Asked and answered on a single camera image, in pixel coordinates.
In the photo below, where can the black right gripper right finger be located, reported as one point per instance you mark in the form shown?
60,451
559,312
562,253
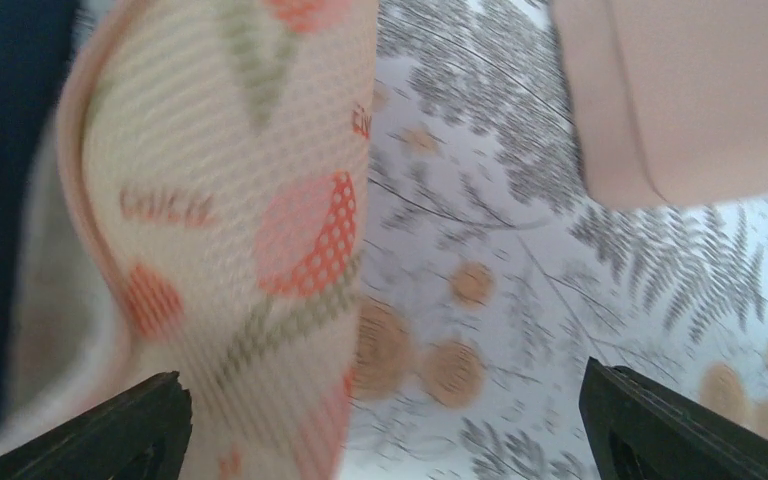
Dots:
640,429

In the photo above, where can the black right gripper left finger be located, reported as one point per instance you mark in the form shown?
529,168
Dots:
142,433

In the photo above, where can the floral peach mesh laundry bag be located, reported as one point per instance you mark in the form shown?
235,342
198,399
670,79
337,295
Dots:
213,157

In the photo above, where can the floral patterned table mat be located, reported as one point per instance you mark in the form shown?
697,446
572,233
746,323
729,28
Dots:
480,231

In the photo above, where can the pink plastic bin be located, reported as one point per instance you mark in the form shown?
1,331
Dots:
669,98

